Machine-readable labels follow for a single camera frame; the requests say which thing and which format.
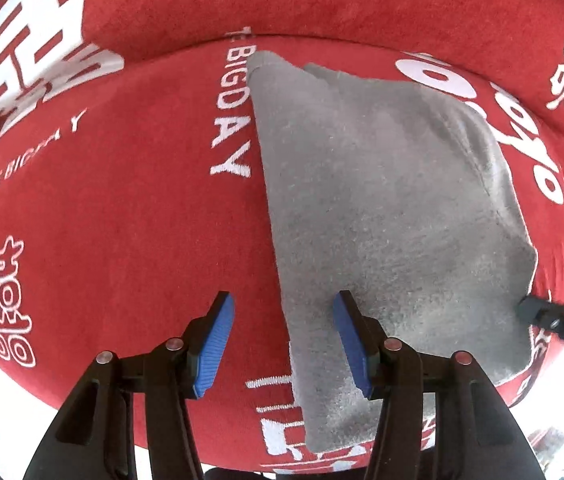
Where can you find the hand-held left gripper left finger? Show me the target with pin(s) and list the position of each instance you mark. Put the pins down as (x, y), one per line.
(214, 347)

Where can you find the grey towel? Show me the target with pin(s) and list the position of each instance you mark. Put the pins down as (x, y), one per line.
(387, 200)

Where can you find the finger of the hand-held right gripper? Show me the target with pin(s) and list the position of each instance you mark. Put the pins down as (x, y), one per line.
(557, 321)

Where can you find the red printed sofa cover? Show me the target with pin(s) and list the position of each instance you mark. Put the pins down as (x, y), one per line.
(111, 210)

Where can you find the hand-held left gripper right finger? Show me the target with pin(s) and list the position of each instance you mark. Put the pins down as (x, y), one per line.
(349, 347)

